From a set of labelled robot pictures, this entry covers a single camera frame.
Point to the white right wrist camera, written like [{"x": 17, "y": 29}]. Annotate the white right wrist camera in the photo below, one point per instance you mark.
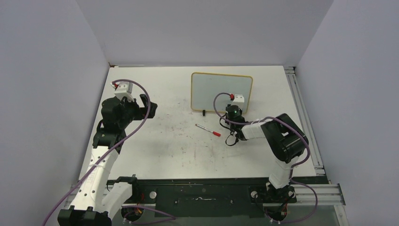
[{"x": 237, "y": 99}]

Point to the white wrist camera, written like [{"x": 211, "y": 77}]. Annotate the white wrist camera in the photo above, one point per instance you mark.
[
  {"x": 123, "y": 91},
  {"x": 237, "y": 99}
]

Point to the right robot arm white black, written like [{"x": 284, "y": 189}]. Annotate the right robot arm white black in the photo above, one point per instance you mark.
[{"x": 287, "y": 143}]

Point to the white marker pen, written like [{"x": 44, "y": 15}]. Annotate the white marker pen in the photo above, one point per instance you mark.
[{"x": 203, "y": 128}]

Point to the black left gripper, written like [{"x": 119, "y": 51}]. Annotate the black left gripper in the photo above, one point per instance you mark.
[{"x": 141, "y": 112}]

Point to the yellow framed whiteboard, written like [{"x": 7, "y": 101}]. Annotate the yellow framed whiteboard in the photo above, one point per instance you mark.
[{"x": 211, "y": 91}]

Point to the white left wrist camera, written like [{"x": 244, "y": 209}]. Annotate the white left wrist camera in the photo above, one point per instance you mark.
[{"x": 123, "y": 91}]

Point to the aluminium rail right side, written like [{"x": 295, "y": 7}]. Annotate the aluminium rail right side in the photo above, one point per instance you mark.
[{"x": 305, "y": 120}]

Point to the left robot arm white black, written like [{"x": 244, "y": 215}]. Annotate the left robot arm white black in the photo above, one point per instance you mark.
[{"x": 90, "y": 207}]

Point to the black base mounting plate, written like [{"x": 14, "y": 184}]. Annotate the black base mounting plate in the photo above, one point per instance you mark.
[{"x": 209, "y": 209}]

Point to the red marker cap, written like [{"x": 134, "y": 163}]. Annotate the red marker cap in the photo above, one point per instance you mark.
[{"x": 216, "y": 134}]

